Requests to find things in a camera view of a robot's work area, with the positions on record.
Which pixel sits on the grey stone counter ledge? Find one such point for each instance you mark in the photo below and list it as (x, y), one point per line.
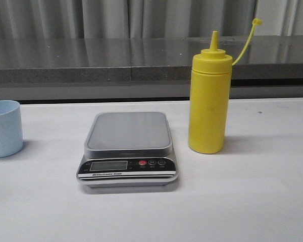
(268, 61)

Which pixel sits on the light blue plastic cup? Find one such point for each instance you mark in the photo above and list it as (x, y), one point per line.
(11, 136)

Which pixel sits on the yellow squeeze bottle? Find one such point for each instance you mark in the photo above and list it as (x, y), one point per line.
(209, 95)

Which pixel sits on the silver digital kitchen scale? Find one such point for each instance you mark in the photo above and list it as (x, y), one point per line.
(128, 149)

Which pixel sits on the grey pleated curtain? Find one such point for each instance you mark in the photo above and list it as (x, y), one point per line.
(146, 19)

